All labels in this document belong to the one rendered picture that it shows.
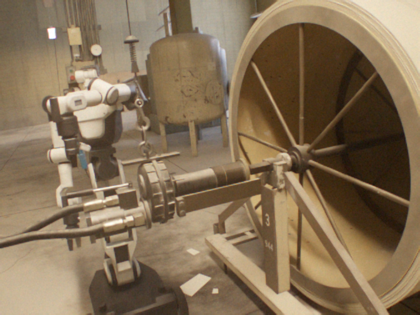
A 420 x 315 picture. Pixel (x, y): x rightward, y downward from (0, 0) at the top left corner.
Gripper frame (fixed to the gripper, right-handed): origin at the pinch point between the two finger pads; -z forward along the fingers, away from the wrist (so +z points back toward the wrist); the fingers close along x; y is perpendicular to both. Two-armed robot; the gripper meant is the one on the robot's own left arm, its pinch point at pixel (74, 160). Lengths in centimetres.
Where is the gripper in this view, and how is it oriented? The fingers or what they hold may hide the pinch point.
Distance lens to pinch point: 154.0
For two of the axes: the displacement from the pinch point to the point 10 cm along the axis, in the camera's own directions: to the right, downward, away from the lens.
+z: -1.0, -9.7, -2.3
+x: 4.0, 1.8, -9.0
